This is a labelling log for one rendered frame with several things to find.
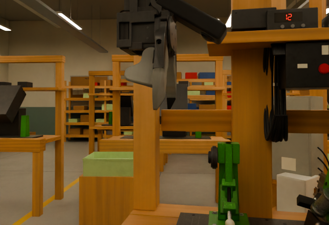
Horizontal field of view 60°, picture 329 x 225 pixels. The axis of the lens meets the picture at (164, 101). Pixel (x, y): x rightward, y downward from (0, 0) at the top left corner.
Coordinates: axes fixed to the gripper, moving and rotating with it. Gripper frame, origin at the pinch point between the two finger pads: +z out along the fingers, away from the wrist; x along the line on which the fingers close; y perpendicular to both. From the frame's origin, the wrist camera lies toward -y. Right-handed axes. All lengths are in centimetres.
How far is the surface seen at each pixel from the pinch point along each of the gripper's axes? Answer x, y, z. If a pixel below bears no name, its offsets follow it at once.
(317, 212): -31, -31, 26
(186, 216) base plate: -57, 3, 39
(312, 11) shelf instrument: -56, -38, -31
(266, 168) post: -66, -25, 23
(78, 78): -964, 514, -105
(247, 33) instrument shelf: -53, -17, -24
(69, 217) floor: -262, 161, 129
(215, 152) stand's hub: -50, -7, 15
